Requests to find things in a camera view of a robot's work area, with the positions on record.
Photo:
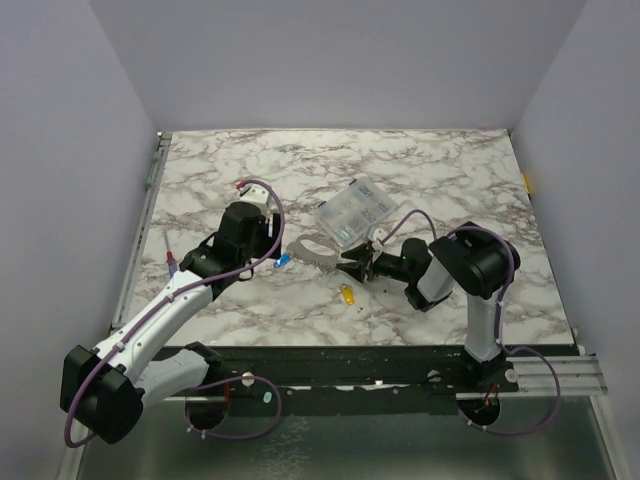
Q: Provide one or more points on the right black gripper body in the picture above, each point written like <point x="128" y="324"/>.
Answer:
<point x="368" y="263"/>

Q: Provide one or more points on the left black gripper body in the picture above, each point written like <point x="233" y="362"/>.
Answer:
<point x="264" y="243"/>

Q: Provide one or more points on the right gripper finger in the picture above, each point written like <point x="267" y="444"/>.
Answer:
<point x="362" y="254"/>
<point x="358" y="271"/>

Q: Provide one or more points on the blue key tag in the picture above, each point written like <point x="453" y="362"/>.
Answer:
<point x="282" y="261"/>

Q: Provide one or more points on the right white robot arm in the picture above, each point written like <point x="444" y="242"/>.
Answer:
<point x="476" y="259"/>

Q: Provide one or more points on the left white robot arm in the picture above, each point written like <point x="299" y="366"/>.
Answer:
<point x="105" y="389"/>

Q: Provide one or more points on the clear plastic screw box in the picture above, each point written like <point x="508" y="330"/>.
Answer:
<point x="349" y="216"/>

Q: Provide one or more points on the red blue screwdriver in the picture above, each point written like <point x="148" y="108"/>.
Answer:
<point x="170" y="259"/>

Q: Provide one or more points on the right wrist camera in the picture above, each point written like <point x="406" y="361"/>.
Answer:
<point x="376" y="237"/>

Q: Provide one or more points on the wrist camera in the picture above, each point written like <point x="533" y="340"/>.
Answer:
<point x="256" y="195"/>
<point x="376" y="237"/>

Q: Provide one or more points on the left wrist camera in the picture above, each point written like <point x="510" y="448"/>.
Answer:
<point x="256" y="195"/>

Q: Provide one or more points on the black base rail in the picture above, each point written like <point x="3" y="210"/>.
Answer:
<point x="348" y="381"/>

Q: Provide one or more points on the yellow wall tag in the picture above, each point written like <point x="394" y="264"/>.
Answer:
<point x="527" y="183"/>

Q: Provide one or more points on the aluminium extrusion rail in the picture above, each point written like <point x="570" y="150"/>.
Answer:
<point x="577" y="376"/>

